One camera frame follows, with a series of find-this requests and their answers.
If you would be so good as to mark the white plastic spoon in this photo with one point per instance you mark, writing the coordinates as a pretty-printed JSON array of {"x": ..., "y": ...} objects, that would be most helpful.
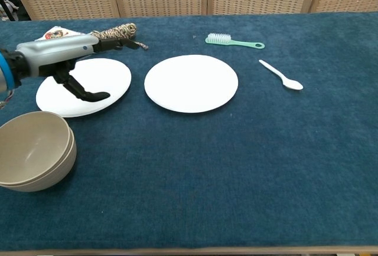
[{"x": 291, "y": 84}]

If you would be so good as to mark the green scrubbing brush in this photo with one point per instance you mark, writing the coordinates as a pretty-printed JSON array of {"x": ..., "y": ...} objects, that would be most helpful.
[{"x": 220, "y": 40}]

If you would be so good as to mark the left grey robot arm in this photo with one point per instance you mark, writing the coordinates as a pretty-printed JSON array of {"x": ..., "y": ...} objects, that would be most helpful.
[{"x": 7, "y": 70}]

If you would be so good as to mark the white sugar bag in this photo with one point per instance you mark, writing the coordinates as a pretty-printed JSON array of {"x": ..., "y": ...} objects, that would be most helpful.
[{"x": 56, "y": 34}]

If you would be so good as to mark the dark blue table cloth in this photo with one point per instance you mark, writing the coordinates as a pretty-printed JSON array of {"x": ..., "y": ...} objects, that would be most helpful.
[{"x": 206, "y": 208}]

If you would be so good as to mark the beige bowl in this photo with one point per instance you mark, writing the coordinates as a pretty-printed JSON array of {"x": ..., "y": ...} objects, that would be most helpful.
[
  {"x": 44, "y": 186},
  {"x": 29, "y": 144}
]

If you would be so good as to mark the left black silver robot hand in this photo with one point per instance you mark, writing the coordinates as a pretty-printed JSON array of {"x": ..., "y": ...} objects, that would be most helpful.
[{"x": 59, "y": 52}]

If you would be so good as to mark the white round plate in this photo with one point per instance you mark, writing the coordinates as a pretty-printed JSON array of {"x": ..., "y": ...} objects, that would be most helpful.
[
  {"x": 191, "y": 83},
  {"x": 109, "y": 76}
]

